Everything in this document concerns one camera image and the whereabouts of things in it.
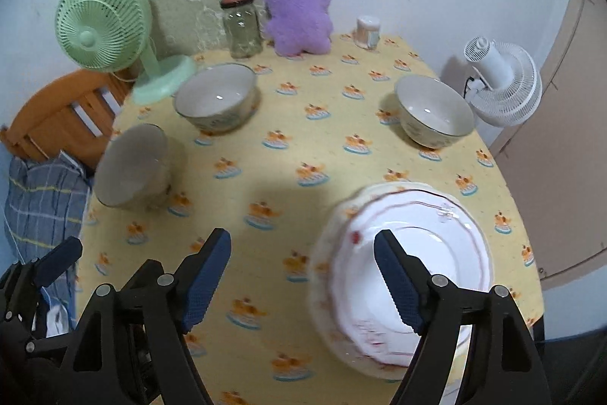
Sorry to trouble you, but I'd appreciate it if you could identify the wooden bed headboard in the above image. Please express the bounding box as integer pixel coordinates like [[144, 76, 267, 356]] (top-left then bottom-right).
[[0, 70, 136, 171]]

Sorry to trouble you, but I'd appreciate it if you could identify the beige door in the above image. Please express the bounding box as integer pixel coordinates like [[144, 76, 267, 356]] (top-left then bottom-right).
[[488, 0, 607, 292]]

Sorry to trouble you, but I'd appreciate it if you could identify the white plate with red pattern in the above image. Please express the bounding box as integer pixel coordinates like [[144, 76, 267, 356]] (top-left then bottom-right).
[[339, 191, 493, 361]]

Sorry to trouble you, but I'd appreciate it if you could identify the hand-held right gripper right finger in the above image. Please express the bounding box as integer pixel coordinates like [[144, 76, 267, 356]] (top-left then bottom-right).
[[374, 229, 553, 405]]

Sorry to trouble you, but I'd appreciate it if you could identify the purple plush toy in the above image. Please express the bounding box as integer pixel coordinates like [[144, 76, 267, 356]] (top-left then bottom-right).
[[262, 0, 333, 57]]

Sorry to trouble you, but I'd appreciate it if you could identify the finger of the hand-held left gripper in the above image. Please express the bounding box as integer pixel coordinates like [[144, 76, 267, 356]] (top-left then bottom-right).
[[37, 236, 84, 288], [118, 259, 165, 291]]

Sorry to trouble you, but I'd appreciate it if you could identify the yellow printed tablecloth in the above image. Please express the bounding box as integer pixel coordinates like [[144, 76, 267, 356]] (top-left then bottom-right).
[[76, 32, 544, 405]]

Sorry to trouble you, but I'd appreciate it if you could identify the blue plaid blanket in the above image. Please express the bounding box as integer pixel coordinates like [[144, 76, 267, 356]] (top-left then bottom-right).
[[5, 151, 93, 325]]

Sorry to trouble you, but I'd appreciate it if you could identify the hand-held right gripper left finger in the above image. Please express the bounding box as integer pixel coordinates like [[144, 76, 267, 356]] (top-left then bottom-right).
[[57, 229, 233, 405]]

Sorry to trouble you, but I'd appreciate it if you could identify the glass jar with lid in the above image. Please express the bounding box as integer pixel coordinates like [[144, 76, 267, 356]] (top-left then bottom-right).
[[219, 0, 264, 59]]

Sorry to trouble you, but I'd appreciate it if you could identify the grey floral ceramic bowl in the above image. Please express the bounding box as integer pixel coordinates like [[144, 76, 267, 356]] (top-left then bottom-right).
[[94, 123, 172, 211], [173, 62, 260, 135], [395, 75, 475, 150]]

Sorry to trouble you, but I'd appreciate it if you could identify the large round floral plate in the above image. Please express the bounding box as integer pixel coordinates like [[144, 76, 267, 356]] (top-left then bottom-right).
[[307, 182, 494, 383]]

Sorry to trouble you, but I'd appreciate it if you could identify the white desk fan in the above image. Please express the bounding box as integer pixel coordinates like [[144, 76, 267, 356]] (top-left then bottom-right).
[[462, 36, 543, 127]]

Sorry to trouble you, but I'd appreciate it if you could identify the cotton swab container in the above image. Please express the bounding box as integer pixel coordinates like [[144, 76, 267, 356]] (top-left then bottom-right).
[[355, 15, 381, 50]]

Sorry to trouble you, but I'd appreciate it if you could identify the scalloped floral plate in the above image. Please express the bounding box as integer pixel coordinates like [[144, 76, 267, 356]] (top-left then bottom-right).
[[317, 183, 494, 375]]

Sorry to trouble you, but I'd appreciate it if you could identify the green desk fan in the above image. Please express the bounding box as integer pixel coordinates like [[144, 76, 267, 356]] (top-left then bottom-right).
[[54, 0, 197, 104]]

